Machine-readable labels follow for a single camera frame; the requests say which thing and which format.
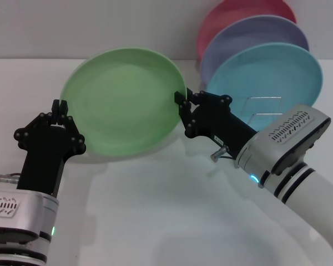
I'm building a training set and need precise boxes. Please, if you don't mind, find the metal wire plate rack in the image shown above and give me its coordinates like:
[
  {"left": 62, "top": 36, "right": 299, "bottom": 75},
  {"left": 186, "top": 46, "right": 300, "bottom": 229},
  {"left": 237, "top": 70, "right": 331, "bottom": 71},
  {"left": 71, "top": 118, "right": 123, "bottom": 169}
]
[{"left": 232, "top": 96, "right": 284, "bottom": 169}]

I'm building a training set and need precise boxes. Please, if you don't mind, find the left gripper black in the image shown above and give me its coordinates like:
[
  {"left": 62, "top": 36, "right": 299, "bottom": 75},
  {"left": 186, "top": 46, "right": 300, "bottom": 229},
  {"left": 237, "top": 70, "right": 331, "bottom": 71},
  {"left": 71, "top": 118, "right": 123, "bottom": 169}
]
[{"left": 13, "top": 99, "right": 87, "bottom": 198}]

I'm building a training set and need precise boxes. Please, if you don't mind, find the arm connector cable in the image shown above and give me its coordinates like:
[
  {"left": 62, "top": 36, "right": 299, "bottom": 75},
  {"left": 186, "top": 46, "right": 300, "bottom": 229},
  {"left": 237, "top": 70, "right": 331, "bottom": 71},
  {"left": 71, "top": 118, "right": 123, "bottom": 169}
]
[
  {"left": 210, "top": 145, "right": 237, "bottom": 163},
  {"left": 0, "top": 172, "right": 23, "bottom": 184}
]

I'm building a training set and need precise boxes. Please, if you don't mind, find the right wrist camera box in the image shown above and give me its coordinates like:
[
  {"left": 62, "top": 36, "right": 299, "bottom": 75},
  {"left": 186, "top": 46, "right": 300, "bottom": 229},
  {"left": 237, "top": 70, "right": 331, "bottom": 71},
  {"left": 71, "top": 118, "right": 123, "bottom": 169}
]
[{"left": 236, "top": 104, "right": 332, "bottom": 176}]

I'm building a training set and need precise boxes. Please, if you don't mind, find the left arm connector cable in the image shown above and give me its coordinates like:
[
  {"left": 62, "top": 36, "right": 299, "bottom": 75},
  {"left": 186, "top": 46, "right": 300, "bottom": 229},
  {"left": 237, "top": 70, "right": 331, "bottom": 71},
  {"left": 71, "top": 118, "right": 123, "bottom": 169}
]
[{"left": 0, "top": 172, "right": 23, "bottom": 184}]

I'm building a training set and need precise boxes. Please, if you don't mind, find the red round plate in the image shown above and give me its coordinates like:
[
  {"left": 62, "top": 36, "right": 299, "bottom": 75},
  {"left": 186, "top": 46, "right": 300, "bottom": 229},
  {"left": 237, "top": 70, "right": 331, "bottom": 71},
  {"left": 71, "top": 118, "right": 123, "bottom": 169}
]
[{"left": 196, "top": 0, "right": 297, "bottom": 60}]

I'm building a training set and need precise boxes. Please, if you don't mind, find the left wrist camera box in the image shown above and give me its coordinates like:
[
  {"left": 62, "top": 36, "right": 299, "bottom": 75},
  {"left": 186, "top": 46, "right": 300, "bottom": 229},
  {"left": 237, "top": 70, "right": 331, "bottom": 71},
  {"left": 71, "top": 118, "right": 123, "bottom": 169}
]
[{"left": 0, "top": 190, "right": 59, "bottom": 245}]

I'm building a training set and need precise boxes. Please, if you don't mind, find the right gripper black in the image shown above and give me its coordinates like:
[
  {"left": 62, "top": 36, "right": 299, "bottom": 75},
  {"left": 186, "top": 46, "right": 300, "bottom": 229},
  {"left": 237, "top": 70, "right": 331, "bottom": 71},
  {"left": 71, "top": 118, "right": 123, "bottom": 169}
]
[{"left": 174, "top": 87, "right": 258, "bottom": 161}]

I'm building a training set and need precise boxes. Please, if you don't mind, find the light blue round plate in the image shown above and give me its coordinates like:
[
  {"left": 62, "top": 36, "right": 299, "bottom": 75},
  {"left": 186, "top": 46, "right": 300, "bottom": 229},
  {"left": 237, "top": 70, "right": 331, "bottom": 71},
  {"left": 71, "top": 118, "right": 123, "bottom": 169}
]
[{"left": 205, "top": 42, "right": 324, "bottom": 132}]

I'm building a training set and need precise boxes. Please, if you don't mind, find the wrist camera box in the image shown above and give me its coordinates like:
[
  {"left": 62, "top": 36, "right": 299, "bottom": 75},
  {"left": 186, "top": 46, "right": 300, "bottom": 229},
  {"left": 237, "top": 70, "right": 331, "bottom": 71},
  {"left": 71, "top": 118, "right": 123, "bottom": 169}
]
[
  {"left": 236, "top": 104, "right": 332, "bottom": 176},
  {"left": 0, "top": 190, "right": 59, "bottom": 245}
]

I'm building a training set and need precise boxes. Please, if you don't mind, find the purple round plate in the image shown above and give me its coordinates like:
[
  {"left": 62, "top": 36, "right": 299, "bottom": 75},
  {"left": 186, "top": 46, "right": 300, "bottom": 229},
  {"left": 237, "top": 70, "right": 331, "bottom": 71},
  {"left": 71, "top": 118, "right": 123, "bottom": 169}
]
[{"left": 199, "top": 15, "right": 310, "bottom": 81}]

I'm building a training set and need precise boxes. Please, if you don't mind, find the right arm connector cable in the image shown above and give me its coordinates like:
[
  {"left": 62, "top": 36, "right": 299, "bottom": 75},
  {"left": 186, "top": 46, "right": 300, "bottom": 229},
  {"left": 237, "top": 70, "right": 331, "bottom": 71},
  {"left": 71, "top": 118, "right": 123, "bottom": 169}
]
[{"left": 210, "top": 145, "right": 237, "bottom": 163}]

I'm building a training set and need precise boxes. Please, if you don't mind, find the green round plate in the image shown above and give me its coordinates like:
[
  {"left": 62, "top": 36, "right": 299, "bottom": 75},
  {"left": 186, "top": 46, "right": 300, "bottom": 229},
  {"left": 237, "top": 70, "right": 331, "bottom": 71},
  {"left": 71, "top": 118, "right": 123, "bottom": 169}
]
[{"left": 59, "top": 47, "right": 187, "bottom": 157}]

